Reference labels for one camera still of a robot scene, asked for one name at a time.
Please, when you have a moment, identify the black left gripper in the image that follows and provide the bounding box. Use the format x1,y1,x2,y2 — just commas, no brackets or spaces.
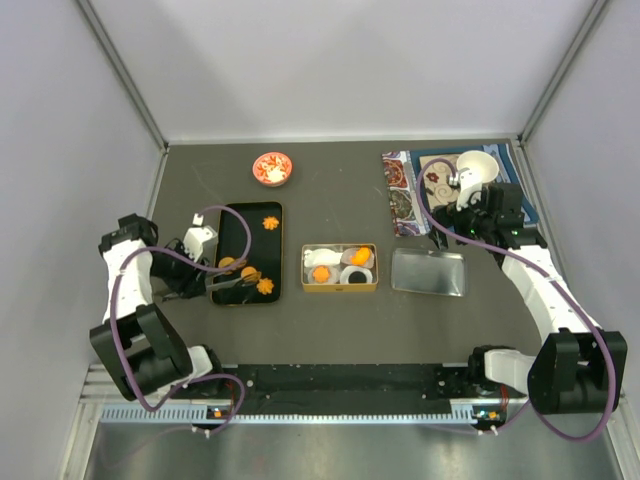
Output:
150,239,210,299

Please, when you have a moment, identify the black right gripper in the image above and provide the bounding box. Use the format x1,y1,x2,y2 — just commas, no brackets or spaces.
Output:
429,187,496,251

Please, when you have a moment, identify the orange figure cookie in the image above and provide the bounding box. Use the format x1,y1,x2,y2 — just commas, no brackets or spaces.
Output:
241,266,260,282

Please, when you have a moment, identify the silver tin lid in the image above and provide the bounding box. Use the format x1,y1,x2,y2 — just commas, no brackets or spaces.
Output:
391,248,468,297

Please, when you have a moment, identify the orange star flower cookie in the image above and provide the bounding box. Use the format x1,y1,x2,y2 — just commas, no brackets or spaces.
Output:
311,265,334,284

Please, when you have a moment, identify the orange fish cookie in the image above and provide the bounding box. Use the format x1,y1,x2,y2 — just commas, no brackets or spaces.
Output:
350,247,374,267

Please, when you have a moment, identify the black round cookie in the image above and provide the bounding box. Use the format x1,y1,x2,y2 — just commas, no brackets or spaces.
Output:
347,270,368,284

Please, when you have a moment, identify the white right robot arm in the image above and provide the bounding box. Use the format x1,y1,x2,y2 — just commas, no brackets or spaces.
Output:
430,183,627,415

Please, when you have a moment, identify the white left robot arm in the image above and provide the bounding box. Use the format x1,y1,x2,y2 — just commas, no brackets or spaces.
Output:
89,206,253,412

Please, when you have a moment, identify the orange round cookie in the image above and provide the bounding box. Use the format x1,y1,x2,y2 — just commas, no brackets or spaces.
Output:
218,257,236,275

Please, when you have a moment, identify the orange flower cookie bottom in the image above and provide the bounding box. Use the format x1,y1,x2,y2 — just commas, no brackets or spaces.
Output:
256,278,275,295

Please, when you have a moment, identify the orange flower cookie top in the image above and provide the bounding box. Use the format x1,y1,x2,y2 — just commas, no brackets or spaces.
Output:
262,216,280,231

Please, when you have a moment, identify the black rectangular tray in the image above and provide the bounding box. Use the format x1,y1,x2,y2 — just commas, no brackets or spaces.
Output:
210,201,284,306

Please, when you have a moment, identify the wooden puzzle board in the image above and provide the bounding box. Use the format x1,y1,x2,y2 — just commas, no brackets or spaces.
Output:
418,154,459,210

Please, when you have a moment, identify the patterned cloth mat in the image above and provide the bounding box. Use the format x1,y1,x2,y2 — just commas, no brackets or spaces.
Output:
382,143,539,249

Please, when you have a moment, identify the white paper cup top-left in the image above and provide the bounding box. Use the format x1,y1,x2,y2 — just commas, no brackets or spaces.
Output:
303,247,342,268

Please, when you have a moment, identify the yellow cookie tin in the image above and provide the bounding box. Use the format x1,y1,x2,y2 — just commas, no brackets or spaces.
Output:
301,243,379,293

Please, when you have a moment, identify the white bowl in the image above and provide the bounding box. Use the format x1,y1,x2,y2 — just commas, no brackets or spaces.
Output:
456,150,500,186

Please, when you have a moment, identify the white paper cup top-right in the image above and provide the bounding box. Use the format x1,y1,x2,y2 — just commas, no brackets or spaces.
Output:
341,245,375,268

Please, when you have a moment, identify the white paper cup bottom-right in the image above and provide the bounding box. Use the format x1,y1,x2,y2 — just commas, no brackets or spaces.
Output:
340,265,374,284

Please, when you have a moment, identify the red patterned small bowl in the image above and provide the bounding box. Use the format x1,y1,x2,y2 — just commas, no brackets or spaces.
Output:
252,152,293,187

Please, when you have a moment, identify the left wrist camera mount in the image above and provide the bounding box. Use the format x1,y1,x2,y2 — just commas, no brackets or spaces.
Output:
183,213,218,262

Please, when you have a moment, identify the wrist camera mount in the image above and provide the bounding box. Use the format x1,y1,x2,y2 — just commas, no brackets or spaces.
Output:
449,168,484,211
183,213,218,262

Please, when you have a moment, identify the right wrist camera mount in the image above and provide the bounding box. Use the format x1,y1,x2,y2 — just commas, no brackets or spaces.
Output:
449,168,484,211

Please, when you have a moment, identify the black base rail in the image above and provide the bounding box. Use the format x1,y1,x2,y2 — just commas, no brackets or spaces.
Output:
199,363,501,415

